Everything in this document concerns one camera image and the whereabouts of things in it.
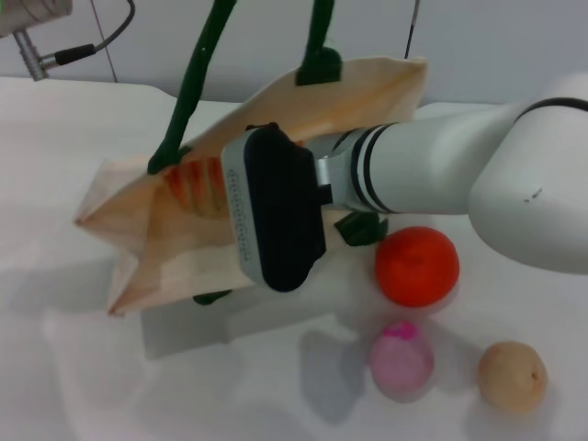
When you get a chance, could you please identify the beige tote bag green handles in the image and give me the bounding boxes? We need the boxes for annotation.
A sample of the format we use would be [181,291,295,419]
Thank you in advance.
[73,0,429,318]

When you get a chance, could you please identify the orange striped bread roll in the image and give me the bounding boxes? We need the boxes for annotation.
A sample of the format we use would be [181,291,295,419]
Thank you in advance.
[165,155,231,220]

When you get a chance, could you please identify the pink egg-shaped pastry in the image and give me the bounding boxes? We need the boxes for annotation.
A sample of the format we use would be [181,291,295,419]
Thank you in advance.
[369,320,435,404]

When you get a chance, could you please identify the beige egg yolk pastry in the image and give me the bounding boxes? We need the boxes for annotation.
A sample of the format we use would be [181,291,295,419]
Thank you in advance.
[477,340,548,413]

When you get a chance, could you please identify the orange round fruit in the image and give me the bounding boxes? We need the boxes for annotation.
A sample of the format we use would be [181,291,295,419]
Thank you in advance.
[374,225,461,308]

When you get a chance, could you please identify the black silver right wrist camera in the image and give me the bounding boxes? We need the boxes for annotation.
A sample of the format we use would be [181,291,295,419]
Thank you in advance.
[220,122,334,294]

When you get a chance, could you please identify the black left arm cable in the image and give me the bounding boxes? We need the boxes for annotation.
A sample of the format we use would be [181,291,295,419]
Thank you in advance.
[53,0,137,64]

